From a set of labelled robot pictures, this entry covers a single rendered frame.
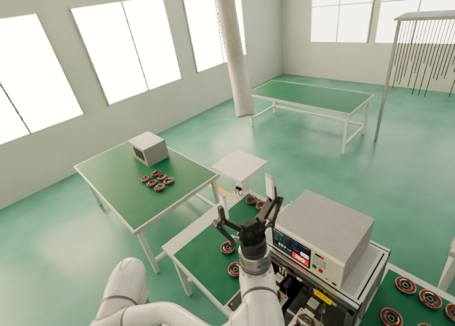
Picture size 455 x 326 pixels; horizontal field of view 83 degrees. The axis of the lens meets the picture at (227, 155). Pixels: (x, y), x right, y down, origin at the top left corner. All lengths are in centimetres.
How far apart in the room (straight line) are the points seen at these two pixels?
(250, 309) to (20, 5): 495
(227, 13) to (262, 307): 199
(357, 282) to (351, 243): 22
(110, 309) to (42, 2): 468
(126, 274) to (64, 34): 451
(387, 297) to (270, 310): 142
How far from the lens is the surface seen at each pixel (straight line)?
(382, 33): 753
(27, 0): 518
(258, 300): 75
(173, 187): 294
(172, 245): 236
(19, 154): 538
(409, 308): 210
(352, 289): 163
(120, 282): 115
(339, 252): 149
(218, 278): 207
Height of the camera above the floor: 249
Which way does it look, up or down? 32 degrees down
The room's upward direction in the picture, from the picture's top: 9 degrees counter-clockwise
